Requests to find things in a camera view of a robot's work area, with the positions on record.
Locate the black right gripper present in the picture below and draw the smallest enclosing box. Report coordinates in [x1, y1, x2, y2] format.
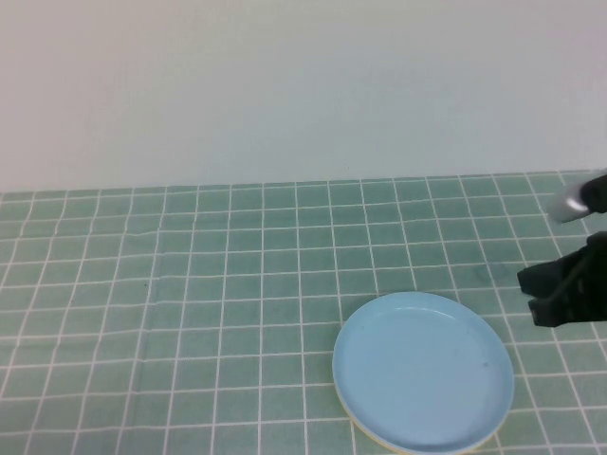
[516, 230, 607, 329]

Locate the light blue round plate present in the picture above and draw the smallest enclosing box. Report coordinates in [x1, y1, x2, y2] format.
[332, 291, 516, 451]

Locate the yellow round plate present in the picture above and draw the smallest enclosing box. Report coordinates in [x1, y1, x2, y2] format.
[334, 383, 497, 455]

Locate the green checkered tablecloth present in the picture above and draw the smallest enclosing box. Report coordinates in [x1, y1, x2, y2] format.
[0, 171, 607, 455]

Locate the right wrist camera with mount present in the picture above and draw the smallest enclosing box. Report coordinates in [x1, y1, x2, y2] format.
[548, 172, 607, 225]

